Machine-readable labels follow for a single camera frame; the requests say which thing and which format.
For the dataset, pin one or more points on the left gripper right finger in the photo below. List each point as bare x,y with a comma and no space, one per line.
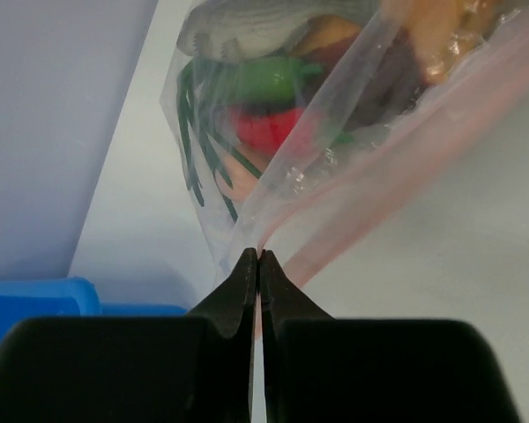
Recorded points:
281,302

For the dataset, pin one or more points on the orange toy food piece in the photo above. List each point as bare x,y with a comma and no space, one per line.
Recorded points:
441,32

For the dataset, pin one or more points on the peach toy food piece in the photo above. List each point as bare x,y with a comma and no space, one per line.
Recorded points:
242,179

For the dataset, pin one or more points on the red toy chili pepper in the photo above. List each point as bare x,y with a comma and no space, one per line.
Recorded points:
264,132

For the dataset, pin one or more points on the blue plastic bin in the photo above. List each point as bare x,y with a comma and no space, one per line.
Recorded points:
68,296

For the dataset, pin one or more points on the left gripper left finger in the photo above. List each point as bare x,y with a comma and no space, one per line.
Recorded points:
225,363

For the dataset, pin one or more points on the clear zip top bag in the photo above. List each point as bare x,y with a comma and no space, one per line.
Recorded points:
405,197

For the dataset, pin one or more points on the green toy scallion strands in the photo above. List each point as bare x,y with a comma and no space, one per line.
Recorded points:
198,131

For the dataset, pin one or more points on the grey toy fish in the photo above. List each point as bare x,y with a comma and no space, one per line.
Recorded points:
234,31

